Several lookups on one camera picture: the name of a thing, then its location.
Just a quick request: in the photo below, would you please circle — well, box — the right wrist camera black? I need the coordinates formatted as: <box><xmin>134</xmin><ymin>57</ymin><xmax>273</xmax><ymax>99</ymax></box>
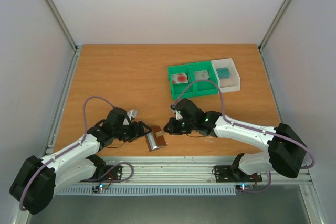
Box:
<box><xmin>171</xmin><ymin>98</ymin><xmax>204</xmax><ymax>119</ymax></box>

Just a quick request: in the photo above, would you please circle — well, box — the teal card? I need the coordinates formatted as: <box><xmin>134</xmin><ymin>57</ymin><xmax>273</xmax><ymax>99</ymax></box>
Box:
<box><xmin>216</xmin><ymin>67</ymin><xmax>230</xmax><ymax>79</ymax></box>

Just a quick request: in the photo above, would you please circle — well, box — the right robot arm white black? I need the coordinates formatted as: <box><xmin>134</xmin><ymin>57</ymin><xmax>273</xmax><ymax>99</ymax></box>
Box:
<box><xmin>163</xmin><ymin>111</ymin><xmax>307</xmax><ymax>180</ymax></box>

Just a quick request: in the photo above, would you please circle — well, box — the silver credit card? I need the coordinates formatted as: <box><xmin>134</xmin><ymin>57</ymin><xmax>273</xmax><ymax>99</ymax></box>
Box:
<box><xmin>146</xmin><ymin>132</ymin><xmax>161</xmax><ymax>151</ymax></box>

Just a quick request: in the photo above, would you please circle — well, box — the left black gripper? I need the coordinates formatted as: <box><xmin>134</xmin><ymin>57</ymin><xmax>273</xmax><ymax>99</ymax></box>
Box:
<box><xmin>114</xmin><ymin>121</ymin><xmax>152</xmax><ymax>142</ymax></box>

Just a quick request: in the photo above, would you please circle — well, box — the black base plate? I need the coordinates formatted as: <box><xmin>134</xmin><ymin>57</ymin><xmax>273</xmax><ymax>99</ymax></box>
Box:
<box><xmin>99</xmin><ymin>165</ymin><xmax>122</xmax><ymax>182</ymax></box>
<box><xmin>212</xmin><ymin>165</ymin><xmax>262</xmax><ymax>183</ymax></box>

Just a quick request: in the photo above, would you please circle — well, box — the right controller board with leds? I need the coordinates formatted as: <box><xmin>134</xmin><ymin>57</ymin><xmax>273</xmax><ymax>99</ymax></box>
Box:
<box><xmin>236</xmin><ymin>184</ymin><xmax>255</xmax><ymax>191</ymax></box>

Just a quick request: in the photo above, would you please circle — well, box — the red white card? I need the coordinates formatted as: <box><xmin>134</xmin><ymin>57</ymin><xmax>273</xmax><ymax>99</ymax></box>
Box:
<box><xmin>171</xmin><ymin>73</ymin><xmax>188</xmax><ymax>84</ymax></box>

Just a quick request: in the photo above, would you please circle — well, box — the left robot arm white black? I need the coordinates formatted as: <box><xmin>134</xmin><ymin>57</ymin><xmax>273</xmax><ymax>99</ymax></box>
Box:
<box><xmin>9</xmin><ymin>108</ymin><xmax>152</xmax><ymax>215</ymax></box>

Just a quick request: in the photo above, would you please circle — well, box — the right aluminium upright profile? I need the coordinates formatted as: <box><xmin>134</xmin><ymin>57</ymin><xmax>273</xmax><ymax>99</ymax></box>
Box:
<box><xmin>258</xmin><ymin>0</ymin><xmax>292</xmax><ymax>54</ymax></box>

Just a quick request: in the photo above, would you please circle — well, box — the left controller board with leds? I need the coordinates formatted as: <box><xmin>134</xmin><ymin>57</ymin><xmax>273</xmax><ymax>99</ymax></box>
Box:
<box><xmin>91</xmin><ymin>184</ymin><xmax>109</xmax><ymax>194</ymax></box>

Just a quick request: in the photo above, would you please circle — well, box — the aluminium front rail frame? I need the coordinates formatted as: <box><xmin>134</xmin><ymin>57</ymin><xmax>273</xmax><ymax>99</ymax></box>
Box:
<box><xmin>24</xmin><ymin>155</ymin><xmax>313</xmax><ymax>185</ymax></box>

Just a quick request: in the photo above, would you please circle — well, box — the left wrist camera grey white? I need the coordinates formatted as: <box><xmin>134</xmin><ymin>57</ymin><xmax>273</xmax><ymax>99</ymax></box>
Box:
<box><xmin>123</xmin><ymin>109</ymin><xmax>138</xmax><ymax>125</ymax></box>

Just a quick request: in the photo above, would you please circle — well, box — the controller board with leds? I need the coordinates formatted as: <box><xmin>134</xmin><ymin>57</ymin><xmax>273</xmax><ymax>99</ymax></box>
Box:
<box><xmin>91</xmin><ymin>184</ymin><xmax>109</xmax><ymax>194</ymax></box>
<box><xmin>236</xmin><ymin>184</ymin><xmax>255</xmax><ymax>191</ymax></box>

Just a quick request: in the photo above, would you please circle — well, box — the grey card in bin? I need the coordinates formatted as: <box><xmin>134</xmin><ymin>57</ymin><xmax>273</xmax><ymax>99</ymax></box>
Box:
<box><xmin>194</xmin><ymin>70</ymin><xmax>209</xmax><ymax>80</ymax></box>

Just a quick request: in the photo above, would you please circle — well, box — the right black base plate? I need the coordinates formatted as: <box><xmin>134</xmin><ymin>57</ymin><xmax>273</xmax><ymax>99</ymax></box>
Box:
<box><xmin>212</xmin><ymin>165</ymin><xmax>262</xmax><ymax>183</ymax></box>

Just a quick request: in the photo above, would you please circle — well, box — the blue slotted cable duct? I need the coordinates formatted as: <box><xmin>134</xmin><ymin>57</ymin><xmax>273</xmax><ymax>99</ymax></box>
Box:
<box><xmin>58</xmin><ymin>185</ymin><xmax>236</xmax><ymax>196</ymax></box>

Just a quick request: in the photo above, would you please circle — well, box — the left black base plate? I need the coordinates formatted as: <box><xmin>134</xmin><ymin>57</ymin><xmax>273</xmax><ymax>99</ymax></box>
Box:
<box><xmin>99</xmin><ymin>165</ymin><xmax>122</xmax><ymax>182</ymax></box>

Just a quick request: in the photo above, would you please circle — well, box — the green double bin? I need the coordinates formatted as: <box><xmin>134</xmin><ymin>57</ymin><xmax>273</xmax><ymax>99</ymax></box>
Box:
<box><xmin>167</xmin><ymin>60</ymin><xmax>221</xmax><ymax>101</ymax></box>

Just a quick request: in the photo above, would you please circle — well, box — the aluminium upright profile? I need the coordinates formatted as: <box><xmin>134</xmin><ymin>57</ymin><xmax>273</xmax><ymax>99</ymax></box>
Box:
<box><xmin>258</xmin><ymin>0</ymin><xmax>292</xmax><ymax>54</ymax></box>
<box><xmin>45</xmin><ymin>0</ymin><xmax>78</xmax><ymax>52</ymax></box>

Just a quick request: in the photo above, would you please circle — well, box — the left aluminium upright profile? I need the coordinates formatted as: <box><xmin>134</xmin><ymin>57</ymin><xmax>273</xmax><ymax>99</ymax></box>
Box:
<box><xmin>45</xmin><ymin>0</ymin><xmax>78</xmax><ymax>52</ymax></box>

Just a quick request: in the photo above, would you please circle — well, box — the white bin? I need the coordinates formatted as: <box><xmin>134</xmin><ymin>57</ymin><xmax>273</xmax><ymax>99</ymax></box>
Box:
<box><xmin>211</xmin><ymin>58</ymin><xmax>241</xmax><ymax>93</ymax></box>

